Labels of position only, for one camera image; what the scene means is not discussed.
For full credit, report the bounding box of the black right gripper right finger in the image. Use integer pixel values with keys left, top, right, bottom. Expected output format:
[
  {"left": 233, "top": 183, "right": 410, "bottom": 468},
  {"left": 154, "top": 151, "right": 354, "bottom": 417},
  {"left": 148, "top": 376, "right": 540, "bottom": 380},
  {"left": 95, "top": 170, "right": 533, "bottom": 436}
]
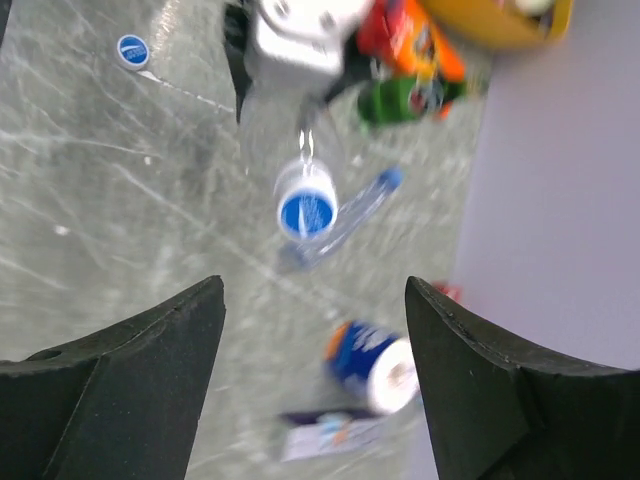
[{"left": 405, "top": 276, "right": 639, "bottom": 479}]

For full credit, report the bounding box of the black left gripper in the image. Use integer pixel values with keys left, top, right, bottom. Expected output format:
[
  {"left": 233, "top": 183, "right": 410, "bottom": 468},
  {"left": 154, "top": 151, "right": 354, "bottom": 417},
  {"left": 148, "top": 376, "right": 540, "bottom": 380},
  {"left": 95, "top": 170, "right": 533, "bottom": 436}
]
[{"left": 223, "top": 0, "right": 253, "bottom": 123}]

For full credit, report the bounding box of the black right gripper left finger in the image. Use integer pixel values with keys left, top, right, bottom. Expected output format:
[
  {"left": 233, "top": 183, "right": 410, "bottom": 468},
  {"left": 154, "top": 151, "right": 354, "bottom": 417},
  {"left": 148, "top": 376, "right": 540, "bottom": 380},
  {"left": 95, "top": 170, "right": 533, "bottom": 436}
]
[{"left": 1, "top": 276, "right": 225, "bottom": 479}]

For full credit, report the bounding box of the clear plastic bottle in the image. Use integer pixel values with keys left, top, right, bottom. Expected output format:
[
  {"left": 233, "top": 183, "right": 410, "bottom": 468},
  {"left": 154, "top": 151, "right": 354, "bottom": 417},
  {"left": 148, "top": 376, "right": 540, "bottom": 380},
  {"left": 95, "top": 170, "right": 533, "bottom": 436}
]
[
  {"left": 239, "top": 84, "right": 346, "bottom": 174},
  {"left": 278, "top": 171, "right": 396, "bottom": 274}
]

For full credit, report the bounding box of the green glass bottle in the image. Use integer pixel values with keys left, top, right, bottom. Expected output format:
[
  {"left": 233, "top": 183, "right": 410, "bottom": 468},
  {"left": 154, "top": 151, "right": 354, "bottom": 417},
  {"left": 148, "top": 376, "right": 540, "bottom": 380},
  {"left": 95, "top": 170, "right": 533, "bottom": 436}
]
[{"left": 356, "top": 75, "right": 468, "bottom": 127}]

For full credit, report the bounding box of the toilet paper roll blue wrapper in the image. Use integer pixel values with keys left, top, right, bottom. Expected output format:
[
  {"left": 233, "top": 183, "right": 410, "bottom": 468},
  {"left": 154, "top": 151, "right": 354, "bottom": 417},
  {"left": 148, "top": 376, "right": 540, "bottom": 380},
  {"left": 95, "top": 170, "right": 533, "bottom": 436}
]
[{"left": 326, "top": 321, "right": 419, "bottom": 416}]

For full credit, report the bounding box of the red rectangular box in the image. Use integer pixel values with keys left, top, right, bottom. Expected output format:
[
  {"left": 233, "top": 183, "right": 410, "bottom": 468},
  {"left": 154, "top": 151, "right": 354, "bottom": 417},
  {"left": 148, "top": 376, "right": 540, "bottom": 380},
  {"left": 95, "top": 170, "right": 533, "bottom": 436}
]
[{"left": 433, "top": 281, "right": 462, "bottom": 303}]

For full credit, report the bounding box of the silver toothpaste box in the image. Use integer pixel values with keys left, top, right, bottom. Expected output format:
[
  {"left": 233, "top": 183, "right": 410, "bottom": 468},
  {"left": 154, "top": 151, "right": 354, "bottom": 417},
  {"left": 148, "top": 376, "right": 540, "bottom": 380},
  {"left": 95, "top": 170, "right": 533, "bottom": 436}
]
[{"left": 276, "top": 408, "right": 389, "bottom": 462}]

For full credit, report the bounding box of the orange razor box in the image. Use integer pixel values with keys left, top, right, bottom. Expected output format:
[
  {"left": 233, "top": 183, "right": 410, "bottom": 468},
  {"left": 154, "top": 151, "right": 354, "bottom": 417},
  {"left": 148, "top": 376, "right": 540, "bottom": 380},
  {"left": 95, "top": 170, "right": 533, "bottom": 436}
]
[{"left": 357, "top": 0, "right": 467, "bottom": 84}]

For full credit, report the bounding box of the yellow plastic basket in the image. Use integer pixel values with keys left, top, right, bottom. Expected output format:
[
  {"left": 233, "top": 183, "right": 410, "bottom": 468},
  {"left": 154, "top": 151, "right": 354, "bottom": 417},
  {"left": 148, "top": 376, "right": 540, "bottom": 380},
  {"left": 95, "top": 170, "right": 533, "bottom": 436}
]
[{"left": 421, "top": 1, "right": 573, "bottom": 51}]

